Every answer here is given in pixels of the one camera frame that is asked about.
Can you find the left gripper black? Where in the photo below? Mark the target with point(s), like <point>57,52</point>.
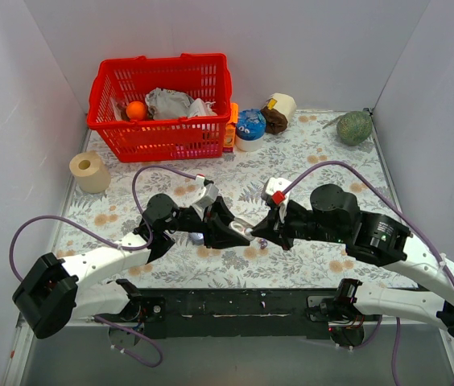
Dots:
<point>211,223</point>

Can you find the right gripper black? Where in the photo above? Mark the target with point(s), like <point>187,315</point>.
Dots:
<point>286,223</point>

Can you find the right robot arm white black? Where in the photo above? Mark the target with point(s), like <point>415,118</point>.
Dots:
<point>371,238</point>

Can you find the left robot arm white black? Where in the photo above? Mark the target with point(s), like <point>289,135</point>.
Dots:
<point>55,291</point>

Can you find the purple earbud right one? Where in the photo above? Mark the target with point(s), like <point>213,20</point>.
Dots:
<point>263,243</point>

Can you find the orange purple carton box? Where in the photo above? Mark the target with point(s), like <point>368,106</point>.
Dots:
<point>230,129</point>

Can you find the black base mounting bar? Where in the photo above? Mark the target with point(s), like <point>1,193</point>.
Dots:
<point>186,313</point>

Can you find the white blue lidded tub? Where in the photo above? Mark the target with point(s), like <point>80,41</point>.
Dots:
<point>250,129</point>

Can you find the white small box in basket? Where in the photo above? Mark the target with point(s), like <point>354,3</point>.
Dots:
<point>200,108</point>

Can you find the red plastic shopping basket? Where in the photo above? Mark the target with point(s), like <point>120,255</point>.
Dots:
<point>201,76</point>

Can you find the grey crumpled bag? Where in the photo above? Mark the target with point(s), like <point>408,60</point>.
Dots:
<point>166,104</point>

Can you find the green melon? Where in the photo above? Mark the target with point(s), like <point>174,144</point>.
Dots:
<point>354,127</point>

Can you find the beige paper roll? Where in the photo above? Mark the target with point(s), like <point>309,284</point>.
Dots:
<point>90,172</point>

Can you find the orange fruit in basket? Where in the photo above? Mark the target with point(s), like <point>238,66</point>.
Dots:
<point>136,110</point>

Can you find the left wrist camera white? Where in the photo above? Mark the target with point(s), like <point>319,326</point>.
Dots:
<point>205,197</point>

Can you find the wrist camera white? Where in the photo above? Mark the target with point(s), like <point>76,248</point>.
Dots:
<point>205,197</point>
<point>273,194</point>

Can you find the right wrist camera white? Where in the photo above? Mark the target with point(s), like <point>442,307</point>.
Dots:
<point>273,194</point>

